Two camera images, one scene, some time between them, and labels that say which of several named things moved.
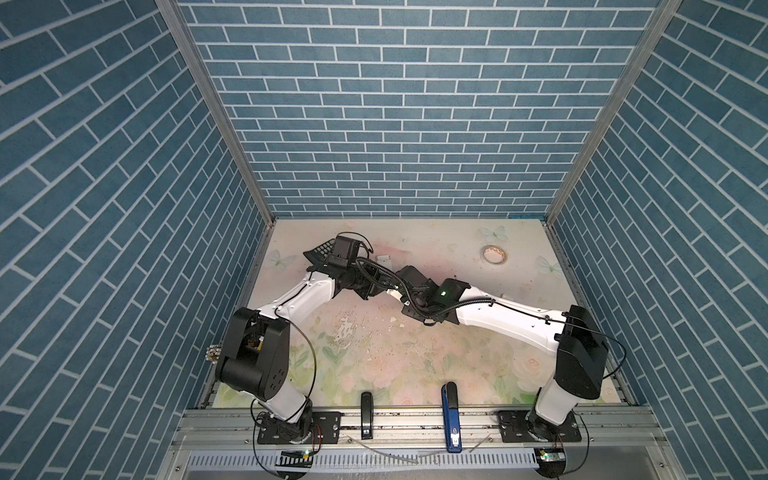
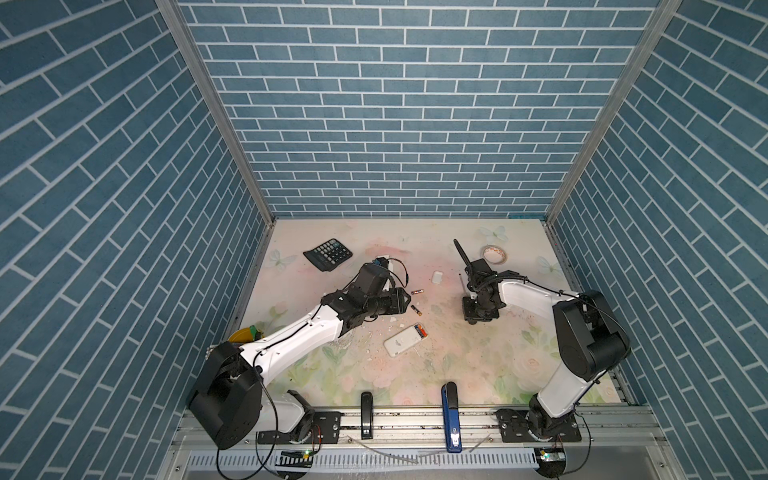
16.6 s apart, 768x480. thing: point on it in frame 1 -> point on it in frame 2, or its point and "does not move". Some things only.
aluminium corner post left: x=195 y=56 does not move
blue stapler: x=451 y=417 does not move
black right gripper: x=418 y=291 -> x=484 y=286
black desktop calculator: x=320 y=253 does not move
